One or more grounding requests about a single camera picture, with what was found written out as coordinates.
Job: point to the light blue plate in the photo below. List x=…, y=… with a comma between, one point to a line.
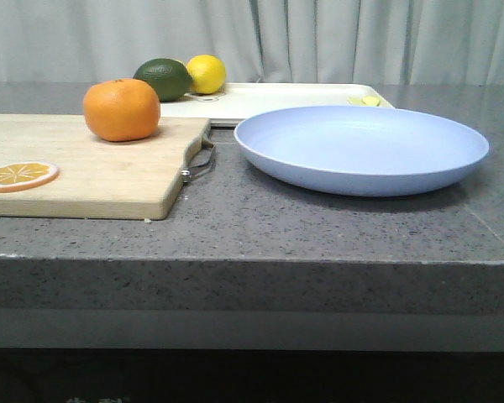
x=361, y=151

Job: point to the metal cutting board handle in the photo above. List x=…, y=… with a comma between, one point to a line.
x=201, y=163

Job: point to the wooden cutting board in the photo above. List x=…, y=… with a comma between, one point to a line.
x=98, y=179

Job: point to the green lime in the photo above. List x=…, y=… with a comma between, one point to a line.
x=168, y=77

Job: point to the yellow lemon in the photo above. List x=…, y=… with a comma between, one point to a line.
x=208, y=74

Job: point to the yellow-green plastic fork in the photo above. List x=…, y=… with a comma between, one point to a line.
x=357, y=101

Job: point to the orange slice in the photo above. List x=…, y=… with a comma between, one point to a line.
x=21, y=176

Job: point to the cream white tray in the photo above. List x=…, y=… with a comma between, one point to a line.
x=238, y=101

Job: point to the orange fruit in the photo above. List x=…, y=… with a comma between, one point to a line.
x=121, y=110

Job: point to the grey curtain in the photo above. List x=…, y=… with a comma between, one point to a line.
x=371, y=42

